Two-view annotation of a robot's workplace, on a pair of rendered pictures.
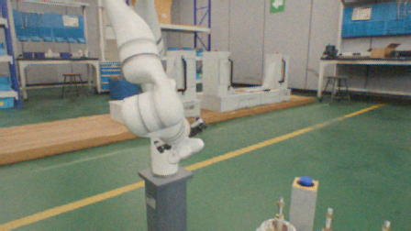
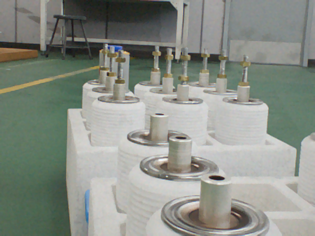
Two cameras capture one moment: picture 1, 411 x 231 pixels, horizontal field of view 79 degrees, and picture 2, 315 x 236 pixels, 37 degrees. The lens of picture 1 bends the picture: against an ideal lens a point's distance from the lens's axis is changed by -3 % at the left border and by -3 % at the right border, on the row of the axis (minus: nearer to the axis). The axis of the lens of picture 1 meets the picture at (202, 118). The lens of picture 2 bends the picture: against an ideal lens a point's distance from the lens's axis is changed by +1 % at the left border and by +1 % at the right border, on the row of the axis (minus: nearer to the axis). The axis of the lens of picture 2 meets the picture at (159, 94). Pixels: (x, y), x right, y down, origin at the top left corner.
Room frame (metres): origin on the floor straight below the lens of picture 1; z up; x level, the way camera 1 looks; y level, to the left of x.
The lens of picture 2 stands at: (-0.28, 0.40, 0.38)
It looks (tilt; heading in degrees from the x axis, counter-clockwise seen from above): 8 degrees down; 319
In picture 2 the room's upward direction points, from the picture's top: 3 degrees clockwise
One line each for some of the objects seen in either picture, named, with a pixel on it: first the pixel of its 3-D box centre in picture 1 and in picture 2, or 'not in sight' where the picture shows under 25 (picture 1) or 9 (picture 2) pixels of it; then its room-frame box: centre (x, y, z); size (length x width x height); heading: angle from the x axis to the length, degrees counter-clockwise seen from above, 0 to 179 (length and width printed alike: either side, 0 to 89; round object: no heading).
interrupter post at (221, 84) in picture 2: not in sight; (221, 86); (0.39, -0.36, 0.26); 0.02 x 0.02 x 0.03
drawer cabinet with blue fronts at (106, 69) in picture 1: (106, 77); not in sight; (5.77, 2.14, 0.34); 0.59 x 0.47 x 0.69; 40
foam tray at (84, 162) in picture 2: not in sight; (163, 166); (0.45, -0.25, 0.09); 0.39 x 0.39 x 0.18; 62
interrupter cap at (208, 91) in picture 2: not in sight; (220, 92); (0.39, -0.36, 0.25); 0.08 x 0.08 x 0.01
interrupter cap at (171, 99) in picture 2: not in sight; (182, 100); (0.34, -0.20, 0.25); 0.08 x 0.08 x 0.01
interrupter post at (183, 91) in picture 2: not in sight; (183, 93); (0.34, -0.20, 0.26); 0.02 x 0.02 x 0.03
